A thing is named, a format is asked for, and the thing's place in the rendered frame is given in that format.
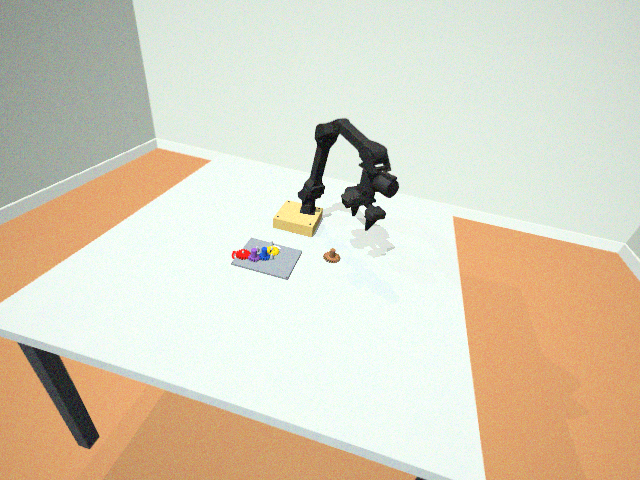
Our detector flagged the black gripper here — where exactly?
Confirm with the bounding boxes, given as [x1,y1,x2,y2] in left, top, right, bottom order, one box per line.
[344,184,386,231]

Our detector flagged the blue gear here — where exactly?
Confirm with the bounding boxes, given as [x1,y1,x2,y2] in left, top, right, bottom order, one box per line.
[259,247,270,261]

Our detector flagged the brown gear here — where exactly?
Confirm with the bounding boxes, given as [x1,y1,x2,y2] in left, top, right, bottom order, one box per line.
[323,248,340,263]

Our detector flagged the purple gear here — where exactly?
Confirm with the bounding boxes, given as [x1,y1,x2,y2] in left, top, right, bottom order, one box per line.
[248,248,260,262]

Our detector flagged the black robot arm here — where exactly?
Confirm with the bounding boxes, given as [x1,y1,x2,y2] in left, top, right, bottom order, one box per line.
[298,118,399,215]

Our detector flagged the red gear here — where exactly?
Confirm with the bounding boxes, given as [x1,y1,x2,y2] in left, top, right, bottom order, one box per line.
[236,249,251,260]

